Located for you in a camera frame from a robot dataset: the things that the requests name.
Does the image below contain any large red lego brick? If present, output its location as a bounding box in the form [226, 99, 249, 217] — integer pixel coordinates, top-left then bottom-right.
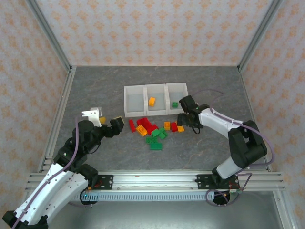
[136, 117, 150, 127]

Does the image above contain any black mounting plate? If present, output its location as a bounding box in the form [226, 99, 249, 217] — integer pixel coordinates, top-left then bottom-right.
[196, 175, 215, 190]
[95, 175, 114, 190]

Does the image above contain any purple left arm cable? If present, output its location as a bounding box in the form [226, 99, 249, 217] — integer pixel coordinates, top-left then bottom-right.
[10, 116, 81, 229]

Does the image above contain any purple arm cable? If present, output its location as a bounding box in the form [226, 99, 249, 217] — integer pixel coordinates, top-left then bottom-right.
[10, 116, 81, 229]
[192, 88, 276, 191]

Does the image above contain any aluminium frame rail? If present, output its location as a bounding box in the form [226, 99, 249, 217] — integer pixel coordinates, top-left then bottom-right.
[37, 66, 77, 173]
[238, 66, 274, 172]
[71, 63, 240, 68]

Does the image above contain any wide aluminium base rail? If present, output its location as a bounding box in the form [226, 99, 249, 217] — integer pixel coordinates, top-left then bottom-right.
[25, 170, 286, 191]

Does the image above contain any grey slotted cable duct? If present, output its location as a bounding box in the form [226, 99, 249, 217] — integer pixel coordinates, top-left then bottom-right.
[71, 192, 229, 202]

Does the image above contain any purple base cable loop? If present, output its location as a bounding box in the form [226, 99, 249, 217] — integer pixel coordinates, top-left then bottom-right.
[205, 189, 241, 208]

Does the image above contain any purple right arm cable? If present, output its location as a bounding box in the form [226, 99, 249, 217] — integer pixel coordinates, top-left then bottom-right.
[192, 88, 276, 191]

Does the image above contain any aluminium upright post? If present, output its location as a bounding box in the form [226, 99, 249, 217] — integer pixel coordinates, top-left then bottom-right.
[273, 190, 297, 229]
[237, 0, 285, 72]
[25, 0, 73, 73]

